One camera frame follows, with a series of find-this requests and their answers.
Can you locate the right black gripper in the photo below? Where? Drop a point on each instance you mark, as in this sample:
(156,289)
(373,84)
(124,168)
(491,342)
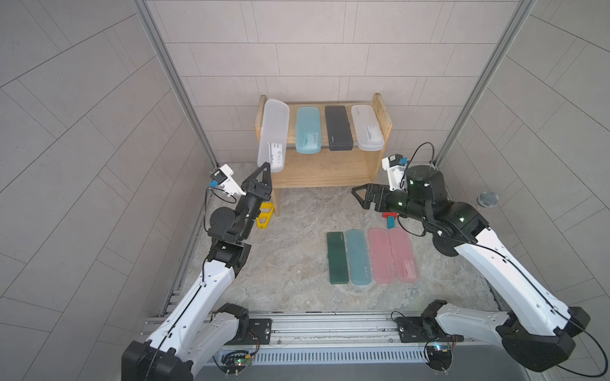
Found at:
(382,189)

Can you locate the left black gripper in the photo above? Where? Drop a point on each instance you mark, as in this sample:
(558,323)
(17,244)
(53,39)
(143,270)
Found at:
(254,194)

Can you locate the clear white pencil case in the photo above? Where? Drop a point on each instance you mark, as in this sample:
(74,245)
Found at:
(368,130)
(274,135)

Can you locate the light blue pencil case bottom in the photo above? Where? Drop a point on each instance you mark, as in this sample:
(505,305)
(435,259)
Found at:
(358,258)

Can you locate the pink pencil case with label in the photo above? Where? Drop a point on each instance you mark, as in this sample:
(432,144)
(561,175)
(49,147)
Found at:
(403,256)

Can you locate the dark green pencil case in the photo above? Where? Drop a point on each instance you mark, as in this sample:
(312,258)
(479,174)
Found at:
(336,256)

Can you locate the pink pencil case plain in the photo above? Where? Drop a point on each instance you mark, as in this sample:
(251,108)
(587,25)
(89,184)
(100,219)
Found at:
(381,256)

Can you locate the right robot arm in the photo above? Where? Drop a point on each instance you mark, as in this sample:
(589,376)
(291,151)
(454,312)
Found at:
(538,331)

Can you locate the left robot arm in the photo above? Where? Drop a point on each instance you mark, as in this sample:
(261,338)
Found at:
(193,332)

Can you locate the light teal pencil case top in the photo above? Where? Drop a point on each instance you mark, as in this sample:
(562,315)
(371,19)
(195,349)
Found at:
(308,130)

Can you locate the black pencil case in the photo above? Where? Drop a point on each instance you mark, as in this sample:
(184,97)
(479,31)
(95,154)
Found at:
(338,129)

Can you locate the black microphone stand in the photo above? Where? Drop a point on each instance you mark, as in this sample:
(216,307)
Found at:
(446,246)

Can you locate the right green circuit board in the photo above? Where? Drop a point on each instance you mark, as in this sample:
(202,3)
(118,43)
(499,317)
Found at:
(438,359)

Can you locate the green circuit board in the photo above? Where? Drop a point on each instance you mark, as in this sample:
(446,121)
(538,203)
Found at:
(438,359)
(234,363)

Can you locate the left green circuit board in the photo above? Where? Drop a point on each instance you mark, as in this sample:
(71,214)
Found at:
(234,363)

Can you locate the yellow triangular plastic frame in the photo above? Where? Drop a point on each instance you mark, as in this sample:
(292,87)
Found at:
(265,215)

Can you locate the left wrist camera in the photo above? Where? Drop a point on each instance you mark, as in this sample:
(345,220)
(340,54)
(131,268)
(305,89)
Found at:
(222,179)

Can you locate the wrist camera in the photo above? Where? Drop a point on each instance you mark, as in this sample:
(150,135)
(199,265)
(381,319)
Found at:
(395,166)
(222,179)

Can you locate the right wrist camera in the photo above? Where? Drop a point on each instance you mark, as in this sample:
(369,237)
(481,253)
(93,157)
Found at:
(395,166)

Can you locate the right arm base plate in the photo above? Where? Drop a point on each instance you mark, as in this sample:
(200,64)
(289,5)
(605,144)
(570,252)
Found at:
(418,330)

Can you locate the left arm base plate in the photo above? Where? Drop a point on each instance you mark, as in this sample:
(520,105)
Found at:
(258,332)

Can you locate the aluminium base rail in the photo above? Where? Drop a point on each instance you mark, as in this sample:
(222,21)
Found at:
(330,330)

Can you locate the right aluminium corner post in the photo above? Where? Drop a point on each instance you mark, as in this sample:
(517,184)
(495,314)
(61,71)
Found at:
(515,24)

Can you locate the aluminium corner post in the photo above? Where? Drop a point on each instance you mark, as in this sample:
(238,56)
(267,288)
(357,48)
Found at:
(515,24)
(153,33)

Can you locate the left aluminium corner post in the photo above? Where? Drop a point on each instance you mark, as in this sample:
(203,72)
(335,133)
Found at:
(153,33)

